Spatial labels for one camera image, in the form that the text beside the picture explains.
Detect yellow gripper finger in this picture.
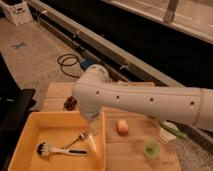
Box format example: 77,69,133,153
89,119,99,135

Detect white dish brush black bristles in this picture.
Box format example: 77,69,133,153
37,142,88,157

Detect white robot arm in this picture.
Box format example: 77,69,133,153
72,64,213,132

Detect metal fork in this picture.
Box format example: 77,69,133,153
62,132,89,149

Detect dark grape bunch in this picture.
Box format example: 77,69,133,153
64,96,77,111

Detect yellow plastic tub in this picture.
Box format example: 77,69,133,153
8,111,106,171

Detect blue power supply box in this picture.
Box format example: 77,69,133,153
80,59,94,70

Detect green plastic cup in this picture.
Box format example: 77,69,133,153
143,140,160,159

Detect black chair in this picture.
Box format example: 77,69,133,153
0,53,36,171

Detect white storage crate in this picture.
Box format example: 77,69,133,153
0,0,33,26

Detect black cable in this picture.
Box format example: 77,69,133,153
56,53,88,80

